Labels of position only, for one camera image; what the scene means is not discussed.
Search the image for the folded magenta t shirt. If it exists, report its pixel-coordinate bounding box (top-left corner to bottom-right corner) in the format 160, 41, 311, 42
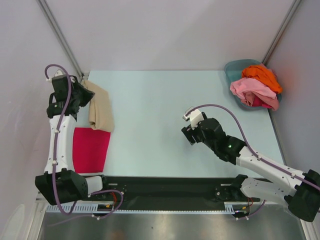
72, 127, 111, 174

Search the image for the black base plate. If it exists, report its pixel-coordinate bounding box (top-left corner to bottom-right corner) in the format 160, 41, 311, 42
102, 176, 259, 212

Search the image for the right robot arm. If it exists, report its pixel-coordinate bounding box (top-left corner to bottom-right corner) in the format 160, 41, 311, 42
181, 113, 320, 222

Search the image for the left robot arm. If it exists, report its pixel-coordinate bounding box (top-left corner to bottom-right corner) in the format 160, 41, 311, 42
35, 74, 111, 206

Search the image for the pink t shirt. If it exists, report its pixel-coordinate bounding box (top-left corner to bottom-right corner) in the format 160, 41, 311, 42
229, 78, 280, 111

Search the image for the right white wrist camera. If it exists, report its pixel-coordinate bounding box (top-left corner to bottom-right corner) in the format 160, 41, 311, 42
182, 107, 205, 130

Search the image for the aluminium frame post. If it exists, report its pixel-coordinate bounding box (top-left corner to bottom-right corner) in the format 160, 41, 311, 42
36, 0, 84, 78
262, 0, 303, 65

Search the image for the white slotted cable duct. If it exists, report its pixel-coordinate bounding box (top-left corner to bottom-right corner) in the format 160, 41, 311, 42
46, 201, 251, 214

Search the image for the teal plastic basket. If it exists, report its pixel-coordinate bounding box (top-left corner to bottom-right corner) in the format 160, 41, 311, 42
223, 58, 283, 111

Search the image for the right aluminium frame post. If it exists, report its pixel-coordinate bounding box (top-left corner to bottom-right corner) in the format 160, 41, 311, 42
262, 0, 303, 65

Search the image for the aluminium front rail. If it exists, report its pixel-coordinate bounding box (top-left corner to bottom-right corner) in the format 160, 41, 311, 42
35, 197, 49, 204

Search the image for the left aluminium frame post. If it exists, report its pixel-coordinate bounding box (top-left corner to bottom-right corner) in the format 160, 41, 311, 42
36, 0, 84, 78

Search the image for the magenta t shirt in basket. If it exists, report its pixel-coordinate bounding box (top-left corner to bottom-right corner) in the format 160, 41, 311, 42
252, 96, 265, 107

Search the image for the beige t shirt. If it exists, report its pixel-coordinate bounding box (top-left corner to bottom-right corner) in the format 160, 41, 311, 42
83, 80, 115, 133

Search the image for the orange t shirt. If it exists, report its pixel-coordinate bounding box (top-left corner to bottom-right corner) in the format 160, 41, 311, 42
241, 64, 283, 94

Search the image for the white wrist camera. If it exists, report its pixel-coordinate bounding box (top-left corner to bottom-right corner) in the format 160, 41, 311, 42
53, 69, 75, 83
182, 107, 205, 130

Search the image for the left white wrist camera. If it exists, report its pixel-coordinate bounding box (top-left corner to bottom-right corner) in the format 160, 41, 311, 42
53, 69, 75, 83

